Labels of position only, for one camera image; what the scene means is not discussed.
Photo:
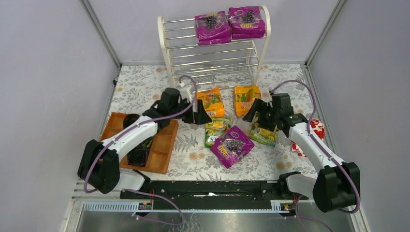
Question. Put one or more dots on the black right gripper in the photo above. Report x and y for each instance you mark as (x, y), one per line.
(260, 109)

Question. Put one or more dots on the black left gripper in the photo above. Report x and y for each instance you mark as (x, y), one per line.
(192, 113)

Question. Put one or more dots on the green candy bag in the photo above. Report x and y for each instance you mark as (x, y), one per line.
(263, 136)
(215, 129)

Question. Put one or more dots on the orange candy bag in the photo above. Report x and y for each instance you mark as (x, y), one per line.
(244, 97)
(212, 102)

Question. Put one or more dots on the purple candy bag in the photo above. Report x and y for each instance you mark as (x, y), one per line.
(232, 147)
(212, 28)
(246, 22)

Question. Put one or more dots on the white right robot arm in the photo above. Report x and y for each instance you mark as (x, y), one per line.
(337, 185)

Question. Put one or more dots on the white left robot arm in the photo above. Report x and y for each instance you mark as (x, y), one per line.
(99, 166)

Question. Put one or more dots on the cream metal shelf rack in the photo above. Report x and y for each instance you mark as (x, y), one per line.
(237, 63)

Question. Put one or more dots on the wooden compartment tray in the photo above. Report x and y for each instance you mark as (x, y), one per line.
(159, 154)

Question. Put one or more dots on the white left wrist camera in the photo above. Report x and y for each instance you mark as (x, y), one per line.
(188, 92)

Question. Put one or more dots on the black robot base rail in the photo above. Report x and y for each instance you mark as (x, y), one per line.
(216, 195)

